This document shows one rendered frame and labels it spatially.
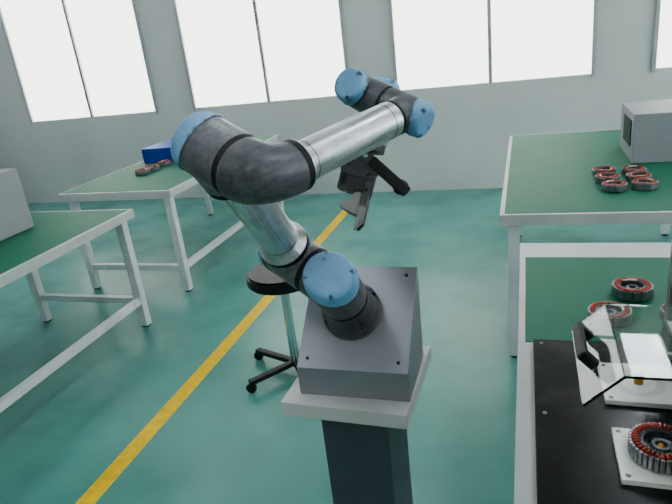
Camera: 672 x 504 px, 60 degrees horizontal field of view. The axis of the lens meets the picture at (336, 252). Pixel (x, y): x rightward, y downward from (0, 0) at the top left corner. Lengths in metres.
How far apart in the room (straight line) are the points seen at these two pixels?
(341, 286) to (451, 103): 4.64
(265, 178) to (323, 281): 0.39
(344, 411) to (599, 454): 0.56
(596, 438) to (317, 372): 0.63
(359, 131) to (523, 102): 4.72
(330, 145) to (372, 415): 0.67
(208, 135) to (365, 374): 0.70
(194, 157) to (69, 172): 6.85
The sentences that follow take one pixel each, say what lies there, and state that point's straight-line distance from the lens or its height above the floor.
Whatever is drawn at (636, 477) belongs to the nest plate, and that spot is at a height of 0.78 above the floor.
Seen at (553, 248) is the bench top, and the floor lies 0.75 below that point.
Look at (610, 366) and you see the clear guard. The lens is 1.03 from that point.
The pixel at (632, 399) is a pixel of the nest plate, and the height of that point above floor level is 0.78.
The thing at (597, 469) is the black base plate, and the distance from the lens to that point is 1.27.
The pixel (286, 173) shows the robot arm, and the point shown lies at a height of 1.38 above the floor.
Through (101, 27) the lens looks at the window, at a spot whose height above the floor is 1.91.
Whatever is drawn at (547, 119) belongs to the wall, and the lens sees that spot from 5.81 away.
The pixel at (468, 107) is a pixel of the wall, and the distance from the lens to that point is 5.80.
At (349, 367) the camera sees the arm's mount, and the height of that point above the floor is 0.83.
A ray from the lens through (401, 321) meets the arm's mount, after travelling 1.45.
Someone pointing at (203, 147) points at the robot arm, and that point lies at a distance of 1.03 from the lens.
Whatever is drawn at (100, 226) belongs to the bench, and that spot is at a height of 0.74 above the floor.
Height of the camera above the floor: 1.59
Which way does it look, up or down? 20 degrees down
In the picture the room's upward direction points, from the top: 7 degrees counter-clockwise
